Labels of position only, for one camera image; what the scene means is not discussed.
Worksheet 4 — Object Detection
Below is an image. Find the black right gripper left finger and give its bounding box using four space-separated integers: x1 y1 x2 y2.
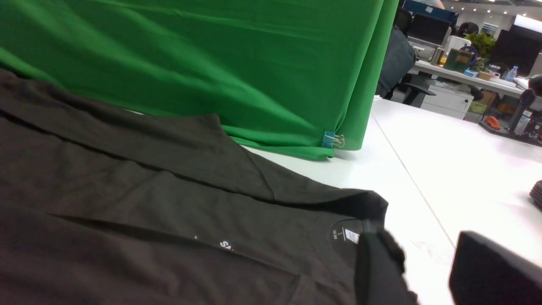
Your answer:
355 231 419 305

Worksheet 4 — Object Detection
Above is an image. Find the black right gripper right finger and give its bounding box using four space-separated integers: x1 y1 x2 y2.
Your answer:
449 230 542 305

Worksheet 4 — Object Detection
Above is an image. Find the blue binder clip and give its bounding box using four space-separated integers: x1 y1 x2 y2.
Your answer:
321 131 345 149

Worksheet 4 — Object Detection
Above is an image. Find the white drawer cabinet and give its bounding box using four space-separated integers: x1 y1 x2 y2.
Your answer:
420 85 474 120

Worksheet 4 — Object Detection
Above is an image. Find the clear water bottle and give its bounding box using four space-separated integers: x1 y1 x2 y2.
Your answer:
505 66 518 82

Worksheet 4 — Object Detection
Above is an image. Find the white office desk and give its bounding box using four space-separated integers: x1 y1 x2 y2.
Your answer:
409 61 525 98

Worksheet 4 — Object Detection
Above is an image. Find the green backdrop cloth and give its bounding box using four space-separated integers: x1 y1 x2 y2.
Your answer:
1 0 398 160

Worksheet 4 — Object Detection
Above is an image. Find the dark office chair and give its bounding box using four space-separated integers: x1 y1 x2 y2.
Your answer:
375 25 416 98

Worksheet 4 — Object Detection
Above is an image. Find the green potted plant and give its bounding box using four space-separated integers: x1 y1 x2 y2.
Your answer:
465 33 496 63

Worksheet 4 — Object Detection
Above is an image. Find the black computer monitor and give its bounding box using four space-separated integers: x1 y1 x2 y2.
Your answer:
408 14 451 46

